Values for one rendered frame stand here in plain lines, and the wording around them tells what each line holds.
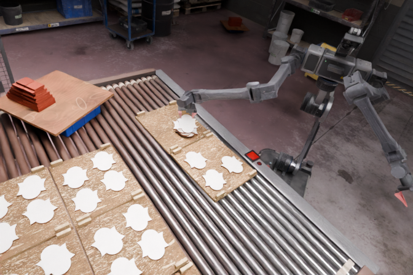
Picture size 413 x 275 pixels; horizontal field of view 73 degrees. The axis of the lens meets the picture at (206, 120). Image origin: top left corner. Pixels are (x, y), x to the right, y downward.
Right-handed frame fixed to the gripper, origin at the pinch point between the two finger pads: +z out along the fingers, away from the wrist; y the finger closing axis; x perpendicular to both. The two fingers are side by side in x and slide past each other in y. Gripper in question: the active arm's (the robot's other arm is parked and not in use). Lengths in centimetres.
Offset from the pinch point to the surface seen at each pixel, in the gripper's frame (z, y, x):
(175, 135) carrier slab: 8.3, -7.6, -9.0
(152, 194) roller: 9, -23, -53
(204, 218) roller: 10, 2, -69
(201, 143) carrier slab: 8.7, 8.9, -16.6
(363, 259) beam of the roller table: 12, 78, -96
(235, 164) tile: 7.9, 26.4, -36.0
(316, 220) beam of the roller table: 12, 64, -74
